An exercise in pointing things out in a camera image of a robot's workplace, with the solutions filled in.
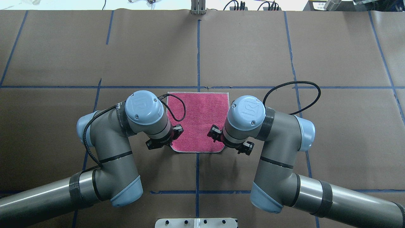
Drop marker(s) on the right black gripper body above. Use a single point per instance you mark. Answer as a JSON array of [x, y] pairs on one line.
[[215, 132]]

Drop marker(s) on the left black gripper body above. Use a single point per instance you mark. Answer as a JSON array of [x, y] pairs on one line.
[[177, 130]]

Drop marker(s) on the pink grey towel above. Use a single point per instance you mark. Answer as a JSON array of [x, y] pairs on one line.
[[203, 109]]

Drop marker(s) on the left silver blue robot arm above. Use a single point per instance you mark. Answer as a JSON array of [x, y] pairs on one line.
[[105, 135]]

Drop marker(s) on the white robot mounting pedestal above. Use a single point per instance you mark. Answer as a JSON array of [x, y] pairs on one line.
[[197, 223]]

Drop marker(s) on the aluminium frame post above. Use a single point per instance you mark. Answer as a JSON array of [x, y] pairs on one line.
[[198, 7]]

